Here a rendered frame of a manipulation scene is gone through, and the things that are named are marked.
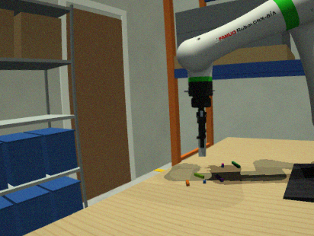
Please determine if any purple rod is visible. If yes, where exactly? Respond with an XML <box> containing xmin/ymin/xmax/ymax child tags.
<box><xmin>216</xmin><ymin>174</ymin><xmax>224</xmax><ymax>182</ymax></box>

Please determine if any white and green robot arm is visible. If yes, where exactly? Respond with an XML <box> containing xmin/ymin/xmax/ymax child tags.
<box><xmin>177</xmin><ymin>0</ymin><xmax>314</xmax><ymax>125</ymax></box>

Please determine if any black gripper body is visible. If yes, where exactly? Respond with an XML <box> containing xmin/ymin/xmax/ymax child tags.
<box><xmin>191</xmin><ymin>97</ymin><xmax>211</xmax><ymax>111</ymax></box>

